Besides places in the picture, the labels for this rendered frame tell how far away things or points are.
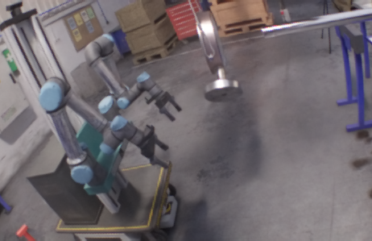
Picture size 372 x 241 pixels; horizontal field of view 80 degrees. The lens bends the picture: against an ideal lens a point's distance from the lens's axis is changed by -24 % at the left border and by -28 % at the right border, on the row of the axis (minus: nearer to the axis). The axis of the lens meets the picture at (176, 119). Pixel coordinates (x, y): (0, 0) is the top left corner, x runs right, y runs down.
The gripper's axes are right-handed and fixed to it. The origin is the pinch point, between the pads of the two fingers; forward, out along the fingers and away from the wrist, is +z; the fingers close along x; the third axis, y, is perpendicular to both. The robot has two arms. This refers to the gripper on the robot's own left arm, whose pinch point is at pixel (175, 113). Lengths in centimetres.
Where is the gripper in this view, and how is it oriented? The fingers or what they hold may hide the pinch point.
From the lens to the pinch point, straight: 179.3
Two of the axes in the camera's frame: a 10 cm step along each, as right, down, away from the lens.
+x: 2.9, -4.5, 8.4
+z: 6.7, 7.3, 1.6
